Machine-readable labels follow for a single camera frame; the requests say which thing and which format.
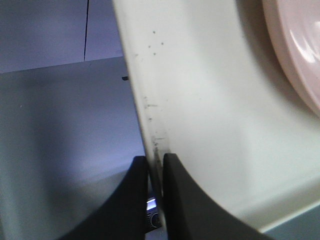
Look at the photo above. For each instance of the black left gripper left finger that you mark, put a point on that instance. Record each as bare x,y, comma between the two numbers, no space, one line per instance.
123,214

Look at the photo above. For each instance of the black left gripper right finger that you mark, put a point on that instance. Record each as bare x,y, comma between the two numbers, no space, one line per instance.
190,214

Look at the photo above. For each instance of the cream bear print tray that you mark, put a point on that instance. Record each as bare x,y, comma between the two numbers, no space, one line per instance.
208,87

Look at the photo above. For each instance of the pink round plate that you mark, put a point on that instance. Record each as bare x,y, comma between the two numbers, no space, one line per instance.
294,30

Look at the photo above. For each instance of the grey lower cabinet doors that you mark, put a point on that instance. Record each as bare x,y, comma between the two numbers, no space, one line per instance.
43,33

